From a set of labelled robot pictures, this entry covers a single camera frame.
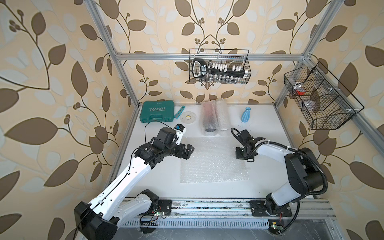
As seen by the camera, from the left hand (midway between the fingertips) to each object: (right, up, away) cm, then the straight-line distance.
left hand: (184, 144), depth 74 cm
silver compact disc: (0, +14, +38) cm, 41 cm away
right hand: (+34, -10, +18) cm, 40 cm away
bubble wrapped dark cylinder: (+15, +12, +23) cm, 30 cm away
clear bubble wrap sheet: (+16, -12, +17) cm, 26 cm away
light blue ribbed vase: (+41, +16, +28) cm, 52 cm away
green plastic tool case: (-24, +20, +37) cm, 48 cm away
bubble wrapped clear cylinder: (+25, +23, +37) cm, 50 cm away
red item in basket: (+64, +27, +8) cm, 70 cm away
